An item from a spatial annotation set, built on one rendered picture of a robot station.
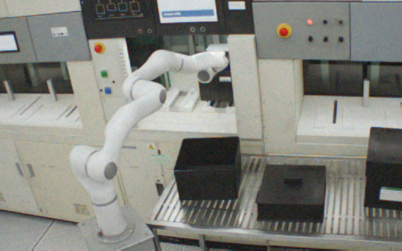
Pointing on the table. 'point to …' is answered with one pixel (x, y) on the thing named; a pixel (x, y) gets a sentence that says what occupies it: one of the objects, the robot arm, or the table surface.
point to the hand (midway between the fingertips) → (219, 50)
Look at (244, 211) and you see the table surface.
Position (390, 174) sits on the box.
